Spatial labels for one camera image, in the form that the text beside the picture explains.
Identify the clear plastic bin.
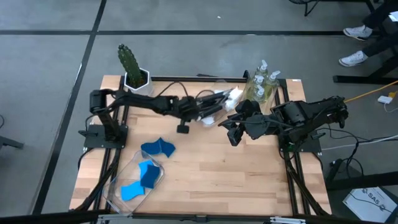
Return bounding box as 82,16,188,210
241,76,280,116
102,149,165,215
197,82,245,128

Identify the grey stand foot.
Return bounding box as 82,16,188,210
0,135,25,151

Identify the white hexagonal plant pot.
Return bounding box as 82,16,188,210
123,67,155,97

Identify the person's white shoe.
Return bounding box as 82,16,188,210
338,50,369,68
342,24,373,42

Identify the yellow-green soap pump bottle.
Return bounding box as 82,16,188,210
250,74,265,94
255,58,271,78
251,84,269,105
266,70,282,94

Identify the yellow extension cord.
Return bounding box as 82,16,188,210
343,80,398,105

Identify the green cactus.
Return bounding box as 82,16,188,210
117,43,144,86

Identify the white paper sign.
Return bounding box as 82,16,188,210
342,186,398,223

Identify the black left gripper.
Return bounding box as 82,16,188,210
172,95,205,134

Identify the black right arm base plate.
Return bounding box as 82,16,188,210
276,136,323,153

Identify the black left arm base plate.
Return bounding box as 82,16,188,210
83,124,129,149

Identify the person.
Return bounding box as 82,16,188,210
362,0,398,58

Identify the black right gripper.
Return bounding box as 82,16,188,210
218,99,272,147

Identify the black power strip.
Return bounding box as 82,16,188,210
325,157,343,184

